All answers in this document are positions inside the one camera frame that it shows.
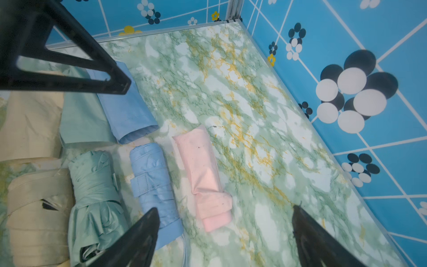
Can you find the pink sleeved umbrella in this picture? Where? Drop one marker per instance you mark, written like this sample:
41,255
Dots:
213,204

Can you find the beige umbrella sleeve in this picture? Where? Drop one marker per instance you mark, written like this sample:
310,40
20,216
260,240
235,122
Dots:
31,131

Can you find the mint green umbrella sleeve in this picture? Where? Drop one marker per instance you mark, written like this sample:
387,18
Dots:
83,123

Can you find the blue sleeved umbrella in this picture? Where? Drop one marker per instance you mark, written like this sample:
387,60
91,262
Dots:
128,115

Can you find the aluminium corner post left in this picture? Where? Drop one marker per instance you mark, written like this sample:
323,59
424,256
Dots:
234,9

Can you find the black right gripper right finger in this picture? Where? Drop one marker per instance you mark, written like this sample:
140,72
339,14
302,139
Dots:
316,247

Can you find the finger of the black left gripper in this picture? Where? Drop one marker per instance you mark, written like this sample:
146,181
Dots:
25,28

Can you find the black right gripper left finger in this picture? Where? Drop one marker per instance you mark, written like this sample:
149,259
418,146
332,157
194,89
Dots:
136,247

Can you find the beige umbrella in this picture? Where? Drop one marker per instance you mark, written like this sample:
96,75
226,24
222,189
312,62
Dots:
38,209

